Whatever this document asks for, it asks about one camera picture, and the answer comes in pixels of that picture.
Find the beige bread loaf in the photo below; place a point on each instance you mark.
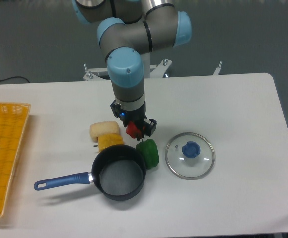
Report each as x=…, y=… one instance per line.
x=102, y=128

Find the green bell pepper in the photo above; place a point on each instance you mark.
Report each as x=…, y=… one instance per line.
x=149, y=151

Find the black saucepan blue handle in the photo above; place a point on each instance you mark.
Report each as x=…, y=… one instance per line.
x=118, y=172

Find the yellow woven basket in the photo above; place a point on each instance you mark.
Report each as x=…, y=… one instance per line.
x=13, y=121

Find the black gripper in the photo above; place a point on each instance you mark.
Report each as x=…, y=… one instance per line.
x=147, y=127

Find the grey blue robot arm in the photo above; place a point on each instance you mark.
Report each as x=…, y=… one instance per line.
x=127, y=30

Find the red bell pepper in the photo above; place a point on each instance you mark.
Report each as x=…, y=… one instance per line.
x=133, y=131

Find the glass pot lid blue knob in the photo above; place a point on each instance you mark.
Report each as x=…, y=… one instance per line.
x=189, y=156

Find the yellow corn cob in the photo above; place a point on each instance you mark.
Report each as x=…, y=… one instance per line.
x=108, y=140

